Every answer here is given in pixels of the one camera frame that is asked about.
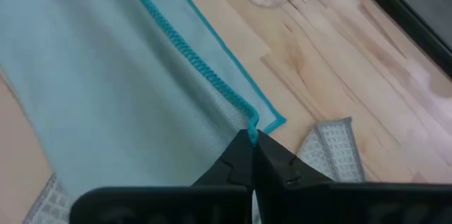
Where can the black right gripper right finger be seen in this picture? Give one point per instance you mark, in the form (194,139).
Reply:
(318,204)

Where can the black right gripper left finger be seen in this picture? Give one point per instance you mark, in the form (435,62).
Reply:
(169,206)

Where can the grey waffle-weave towel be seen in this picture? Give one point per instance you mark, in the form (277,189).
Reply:
(335,153)

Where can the light blue teal-edged towel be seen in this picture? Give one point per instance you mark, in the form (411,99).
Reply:
(106,75)

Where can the black aluminium table frame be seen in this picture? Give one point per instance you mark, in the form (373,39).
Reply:
(413,22)

